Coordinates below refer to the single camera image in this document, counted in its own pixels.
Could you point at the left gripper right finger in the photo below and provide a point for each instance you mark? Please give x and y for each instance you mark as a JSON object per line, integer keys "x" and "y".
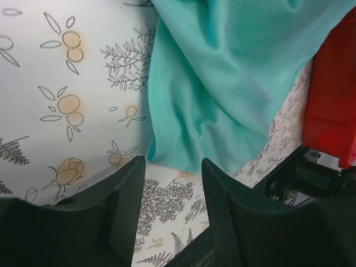
{"x": 250, "y": 229}

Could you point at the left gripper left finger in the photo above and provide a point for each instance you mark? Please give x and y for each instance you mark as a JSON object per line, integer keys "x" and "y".
{"x": 95, "y": 227}

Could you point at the teal t shirt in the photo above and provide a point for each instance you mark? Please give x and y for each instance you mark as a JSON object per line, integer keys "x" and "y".
{"x": 221, "y": 70}

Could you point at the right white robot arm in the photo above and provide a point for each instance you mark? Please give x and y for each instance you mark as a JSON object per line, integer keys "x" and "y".
{"x": 294, "y": 182}

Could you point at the red plastic tray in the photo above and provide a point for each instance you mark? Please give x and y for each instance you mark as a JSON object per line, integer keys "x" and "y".
{"x": 329, "y": 122}

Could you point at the floral table mat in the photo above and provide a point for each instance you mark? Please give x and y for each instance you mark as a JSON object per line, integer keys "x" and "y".
{"x": 74, "y": 109}

